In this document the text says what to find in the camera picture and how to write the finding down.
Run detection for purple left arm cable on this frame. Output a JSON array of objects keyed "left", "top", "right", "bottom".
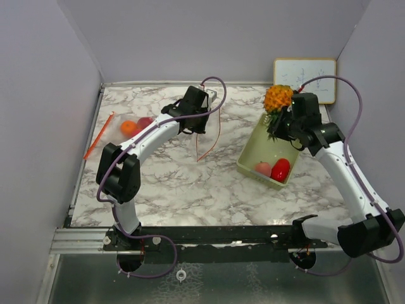
[{"left": 96, "top": 75, "right": 227, "bottom": 279}]

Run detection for pale green plastic basket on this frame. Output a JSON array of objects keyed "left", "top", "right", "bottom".
[{"left": 236, "top": 112, "right": 300, "bottom": 191}]

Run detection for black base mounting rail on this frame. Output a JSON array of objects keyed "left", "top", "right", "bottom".
[{"left": 103, "top": 225, "right": 327, "bottom": 264}]

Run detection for red apple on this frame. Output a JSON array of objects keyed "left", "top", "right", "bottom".
[
  {"left": 130, "top": 129, "right": 142, "bottom": 138},
  {"left": 137, "top": 117, "right": 154, "bottom": 130}
]

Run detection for orange fruit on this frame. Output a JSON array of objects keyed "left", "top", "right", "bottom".
[{"left": 120, "top": 120, "right": 137, "bottom": 137}]

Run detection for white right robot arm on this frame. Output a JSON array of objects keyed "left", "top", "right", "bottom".
[{"left": 272, "top": 93, "right": 404, "bottom": 258}]

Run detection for clear orange-zipper zip bag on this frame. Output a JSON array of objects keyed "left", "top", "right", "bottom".
[{"left": 84, "top": 111, "right": 155, "bottom": 160}]

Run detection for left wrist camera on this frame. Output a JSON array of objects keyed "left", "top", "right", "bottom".
[{"left": 203, "top": 89, "right": 218, "bottom": 105}]

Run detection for pink peach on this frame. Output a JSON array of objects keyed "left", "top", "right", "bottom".
[{"left": 254, "top": 161, "right": 272, "bottom": 177}]

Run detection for small framed whiteboard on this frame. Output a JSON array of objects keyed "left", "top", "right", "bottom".
[{"left": 273, "top": 58, "right": 337, "bottom": 105}]

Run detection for red bell pepper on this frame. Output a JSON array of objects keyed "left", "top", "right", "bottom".
[{"left": 270, "top": 158, "right": 290, "bottom": 183}]

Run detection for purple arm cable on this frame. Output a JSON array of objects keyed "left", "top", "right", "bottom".
[
  {"left": 294, "top": 75, "right": 405, "bottom": 276},
  {"left": 96, "top": 75, "right": 227, "bottom": 279}
]

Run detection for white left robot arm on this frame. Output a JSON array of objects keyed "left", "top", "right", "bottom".
[{"left": 96, "top": 86, "right": 217, "bottom": 250}]

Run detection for toy pineapple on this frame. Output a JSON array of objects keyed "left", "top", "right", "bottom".
[{"left": 263, "top": 85, "right": 294, "bottom": 141}]

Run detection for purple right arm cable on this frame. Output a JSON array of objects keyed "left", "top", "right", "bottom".
[{"left": 294, "top": 75, "right": 405, "bottom": 276}]

